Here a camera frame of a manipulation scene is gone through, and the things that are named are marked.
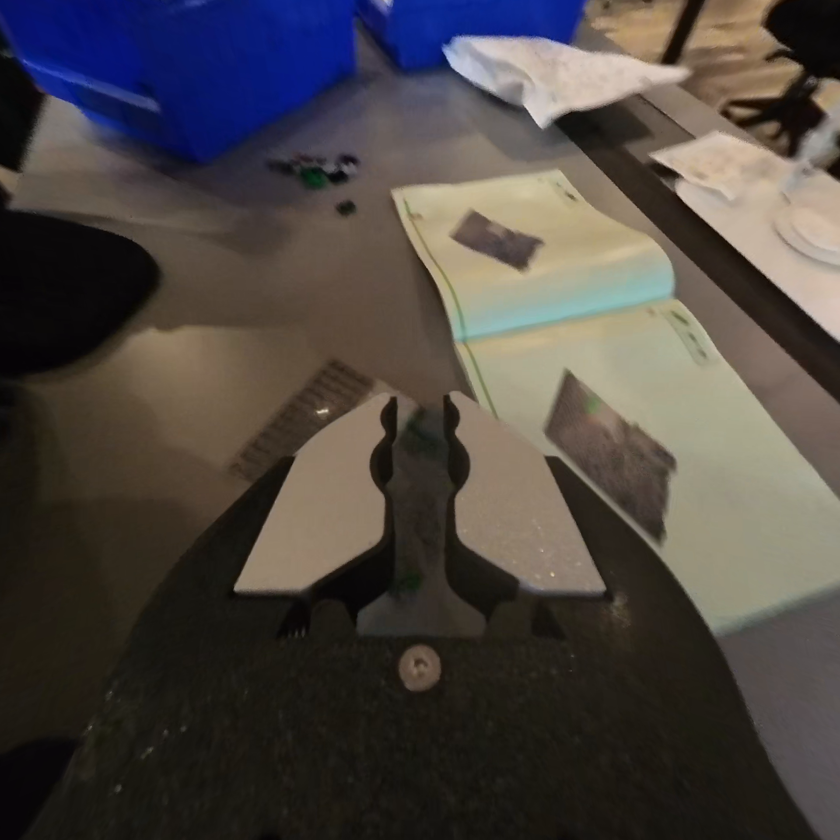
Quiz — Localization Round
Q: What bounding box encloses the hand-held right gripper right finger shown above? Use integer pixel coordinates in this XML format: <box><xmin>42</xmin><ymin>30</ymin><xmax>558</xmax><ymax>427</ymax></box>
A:
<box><xmin>443</xmin><ymin>392</ymin><xmax>606</xmax><ymax>599</ymax></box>

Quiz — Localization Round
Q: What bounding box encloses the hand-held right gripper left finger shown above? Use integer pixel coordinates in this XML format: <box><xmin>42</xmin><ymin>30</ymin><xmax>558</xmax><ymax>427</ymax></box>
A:
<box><xmin>233</xmin><ymin>392</ymin><xmax>399</xmax><ymax>599</ymax></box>

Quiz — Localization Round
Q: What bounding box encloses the grey studded baseplate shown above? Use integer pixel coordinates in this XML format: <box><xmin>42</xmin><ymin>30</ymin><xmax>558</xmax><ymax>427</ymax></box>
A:
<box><xmin>230</xmin><ymin>357</ymin><xmax>488</xmax><ymax>636</ymax></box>

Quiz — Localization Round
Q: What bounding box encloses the instruction booklet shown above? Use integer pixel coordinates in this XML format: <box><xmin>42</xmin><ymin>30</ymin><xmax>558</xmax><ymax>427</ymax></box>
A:
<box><xmin>390</xmin><ymin>169</ymin><xmax>840</xmax><ymax>636</ymax></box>

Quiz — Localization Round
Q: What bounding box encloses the grey desk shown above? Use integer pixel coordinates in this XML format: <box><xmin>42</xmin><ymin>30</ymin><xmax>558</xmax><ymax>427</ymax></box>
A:
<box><xmin>0</xmin><ymin>26</ymin><xmax>840</xmax><ymax>840</ymax></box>

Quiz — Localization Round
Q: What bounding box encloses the blue storage bin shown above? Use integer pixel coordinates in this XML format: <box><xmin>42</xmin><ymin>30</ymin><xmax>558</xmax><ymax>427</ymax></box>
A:
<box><xmin>357</xmin><ymin>0</ymin><xmax>588</xmax><ymax>71</ymax></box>
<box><xmin>0</xmin><ymin>0</ymin><xmax>358</xmax><ymax>165</ymax></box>

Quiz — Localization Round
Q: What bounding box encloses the pile of small bricks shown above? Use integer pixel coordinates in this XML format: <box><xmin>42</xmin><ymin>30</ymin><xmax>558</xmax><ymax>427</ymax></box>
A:
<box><xmin>266</xmin><ymin>151</ymin><xmax>362</xmax><ymax>189</ymax></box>

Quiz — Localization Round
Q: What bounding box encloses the white tray with clear dish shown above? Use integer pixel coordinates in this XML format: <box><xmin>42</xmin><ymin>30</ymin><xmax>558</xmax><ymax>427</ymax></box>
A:
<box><xmin>675</xmin><ymin>131</ymin><xmax>840</xmax><ymax>343</ymax></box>

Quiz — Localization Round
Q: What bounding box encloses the folded printed leaflet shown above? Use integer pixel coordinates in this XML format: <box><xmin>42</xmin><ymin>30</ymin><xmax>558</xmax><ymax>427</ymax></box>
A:
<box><xmin>648</xmin><ymin>130</ymin><xmax>791</xmax><ymax>201</ymax></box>

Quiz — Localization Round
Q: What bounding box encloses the clear round dome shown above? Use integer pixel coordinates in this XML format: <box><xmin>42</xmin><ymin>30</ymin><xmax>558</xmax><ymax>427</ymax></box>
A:
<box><xmin>773</xmin><ymin>167</ymin><xmax>840</xmax><ymax>266</ymax></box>

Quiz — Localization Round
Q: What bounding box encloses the white printed paper bag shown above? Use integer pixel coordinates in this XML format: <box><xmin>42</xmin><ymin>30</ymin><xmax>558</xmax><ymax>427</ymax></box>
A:
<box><xmin>443</xmin><ymin>36</ymin><xmax>693</xmax><ymax>129</ymax></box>

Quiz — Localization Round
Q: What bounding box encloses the black office chair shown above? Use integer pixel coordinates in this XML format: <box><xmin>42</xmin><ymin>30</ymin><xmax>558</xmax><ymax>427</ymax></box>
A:
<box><xmin>721</xmin><ymin>0</ymin><xmax>840</xmax><ymax>158</ymax></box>

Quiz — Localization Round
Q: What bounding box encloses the black table leg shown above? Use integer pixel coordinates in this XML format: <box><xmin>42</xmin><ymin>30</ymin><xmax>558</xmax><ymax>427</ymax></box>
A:
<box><xmin>659</xmin><ymin>0</ymin><xmax>708</xmax><ymax>64</ymax></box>

